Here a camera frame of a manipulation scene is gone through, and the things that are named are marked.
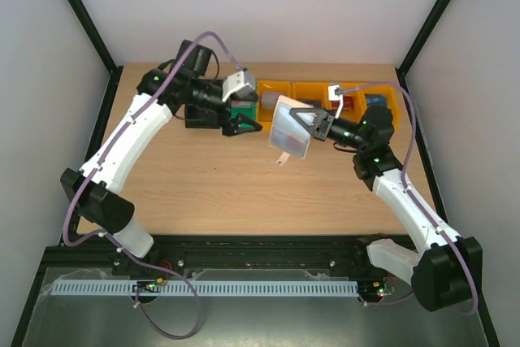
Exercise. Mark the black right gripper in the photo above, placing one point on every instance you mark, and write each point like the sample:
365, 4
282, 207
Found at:
325, 125

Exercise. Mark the blue card in bin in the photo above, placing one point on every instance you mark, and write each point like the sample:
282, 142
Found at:
375, 100

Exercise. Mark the yellow storage bin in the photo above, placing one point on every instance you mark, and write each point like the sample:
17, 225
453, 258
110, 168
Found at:
354, 103
384, 95
283, 88
317, 92

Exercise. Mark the black frame post left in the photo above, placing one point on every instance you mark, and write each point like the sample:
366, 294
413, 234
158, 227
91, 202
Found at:
90, 29

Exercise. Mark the white slotted cable duct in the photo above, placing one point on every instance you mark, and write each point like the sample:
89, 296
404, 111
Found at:
175, 288

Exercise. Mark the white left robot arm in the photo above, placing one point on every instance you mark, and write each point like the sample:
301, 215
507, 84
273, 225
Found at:
93, 190

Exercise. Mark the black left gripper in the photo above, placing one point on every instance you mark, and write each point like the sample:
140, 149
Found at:
229, 126

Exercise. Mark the black storage bin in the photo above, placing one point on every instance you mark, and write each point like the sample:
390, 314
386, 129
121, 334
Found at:
195, 117

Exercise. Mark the red card in bin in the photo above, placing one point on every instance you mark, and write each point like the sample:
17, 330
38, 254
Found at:
348, 103

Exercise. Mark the green storage bin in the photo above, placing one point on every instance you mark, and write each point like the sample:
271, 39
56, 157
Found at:
243, 107

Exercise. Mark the black frame post right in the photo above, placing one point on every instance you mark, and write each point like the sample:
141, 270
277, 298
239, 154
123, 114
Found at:
424, 33

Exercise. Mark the blue cards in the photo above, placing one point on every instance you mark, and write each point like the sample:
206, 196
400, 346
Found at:
286, 134

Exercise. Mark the black frame post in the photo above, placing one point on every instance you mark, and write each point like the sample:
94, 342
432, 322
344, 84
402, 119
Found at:
424, 33
90, 29

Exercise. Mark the white card in yellow bin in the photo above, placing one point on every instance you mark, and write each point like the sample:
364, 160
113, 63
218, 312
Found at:
269, 100

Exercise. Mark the beige leather card holder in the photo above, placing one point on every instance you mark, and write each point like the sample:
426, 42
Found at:
283, 158

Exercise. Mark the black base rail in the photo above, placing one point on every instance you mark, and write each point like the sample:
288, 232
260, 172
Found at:
336, 256

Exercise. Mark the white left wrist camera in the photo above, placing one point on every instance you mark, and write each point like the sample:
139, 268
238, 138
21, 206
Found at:
240, 86

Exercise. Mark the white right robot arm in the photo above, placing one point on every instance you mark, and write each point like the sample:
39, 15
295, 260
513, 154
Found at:
444, 268

